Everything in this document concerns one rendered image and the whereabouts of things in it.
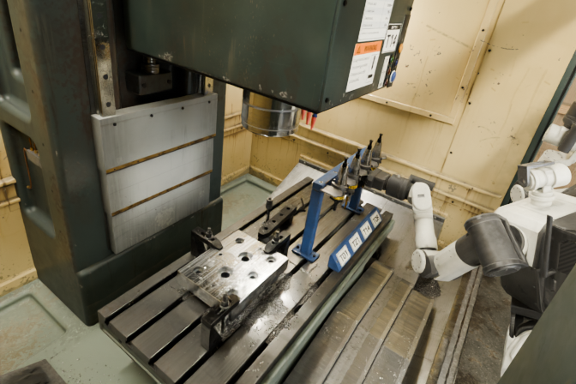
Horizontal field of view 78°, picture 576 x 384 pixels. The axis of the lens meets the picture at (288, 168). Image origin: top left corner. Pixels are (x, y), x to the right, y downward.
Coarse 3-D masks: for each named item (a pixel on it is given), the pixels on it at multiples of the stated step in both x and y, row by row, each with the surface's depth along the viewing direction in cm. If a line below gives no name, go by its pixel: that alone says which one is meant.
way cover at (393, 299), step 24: (384, 264) 169; (360, 288) 148; (384, 288) 154; (408, 288) 158; (336, 312) 133; (360, 312) 135; (384, 312) 140; (408, 312) 145; (336, 336) 125; (360, 336) 127; (384, 336) 128; (408, 336) 133; (312, 360) 117; (336, 360) 119; (360, 360) 120; (384, 360) 122; (408, 360) 122
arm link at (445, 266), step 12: (456, 240) 107; (420, 252) 119; (444, 252) 110; (420, 264) 118; (432, 264) 114; (444, 264) 109; (456, 264) 105; (432, 276) 115; (444, 276) 112; (456, 276) 110
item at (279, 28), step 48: (144, 0) 92; (192, 0) 83; (240, 0) 76; (288, 0) 70; (336, 0) 65; (144, 48) 98; (192, 48) 88; (240, 48) 80; (288, 48) 73; (336, 48) 70; (288, 96) 77; (336, 96) 78
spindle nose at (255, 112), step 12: (252, 96) 88; (252, 108) 89; (264, 108) 88; (276, 108) 88; (288, 108) 89; (252, 120) 91; (264, 120) 89; (276, 120) 89; (288, 120) 91; (252, 132) 93; (264, 132) 91; (276, 132) 91; (288, 132) 93
